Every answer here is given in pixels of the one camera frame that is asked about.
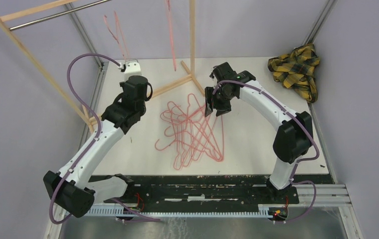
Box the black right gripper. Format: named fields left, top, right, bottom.
left=204, top=86, right=235, bottom=117

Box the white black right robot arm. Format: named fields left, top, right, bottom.
left=204, top=62, right=319, bottom=203

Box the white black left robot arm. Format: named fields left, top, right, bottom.
left=43, top=75, right=152, bottom=218

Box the yellow plaid shirt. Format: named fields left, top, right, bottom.
left=267, top=43, right=320, bottom=104

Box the metal rack rod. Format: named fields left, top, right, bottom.
left=9, top=0, right=111, bottom=31

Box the pink wire hanger pile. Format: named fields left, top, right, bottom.
left=154, top=93, right=225, bottom=171

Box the pink wire hanger with hook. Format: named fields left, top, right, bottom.
left=154, top=125, right=187, bottom=151

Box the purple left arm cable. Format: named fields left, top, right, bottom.
left=48, top=53, right=162, bottom=226

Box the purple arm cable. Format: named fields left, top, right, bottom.
left=211, top=80, right=320, bottom=225
left=48, top=53, right=162, bottom=226

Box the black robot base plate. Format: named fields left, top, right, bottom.
left=91, top=175, right=335, bottom=214

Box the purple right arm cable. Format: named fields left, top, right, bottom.
left=211, top=80, right=320, bottom=225

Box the white slotted cable duct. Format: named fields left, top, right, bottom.
left=85, top=205, right=274, bottom=219

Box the wooden clothes rack frame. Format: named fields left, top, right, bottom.
left=0, top=0, right=204, bottom=130

